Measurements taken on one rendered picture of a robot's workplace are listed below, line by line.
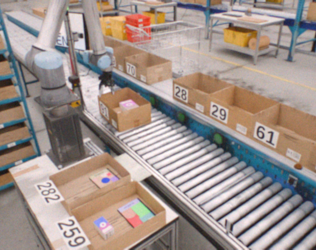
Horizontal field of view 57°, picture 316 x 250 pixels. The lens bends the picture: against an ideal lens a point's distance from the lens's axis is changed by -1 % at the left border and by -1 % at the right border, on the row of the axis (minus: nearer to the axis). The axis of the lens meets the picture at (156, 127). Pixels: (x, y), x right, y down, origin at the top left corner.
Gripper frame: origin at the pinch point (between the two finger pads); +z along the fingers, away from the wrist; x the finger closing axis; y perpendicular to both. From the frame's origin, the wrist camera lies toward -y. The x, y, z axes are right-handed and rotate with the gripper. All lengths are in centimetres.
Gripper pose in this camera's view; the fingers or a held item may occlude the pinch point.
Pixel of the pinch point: (106, 95)
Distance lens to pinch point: 230.8
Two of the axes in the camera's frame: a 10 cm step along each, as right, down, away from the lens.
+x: 8.1, -2.2, 5.4
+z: -0.6, 8.9, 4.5
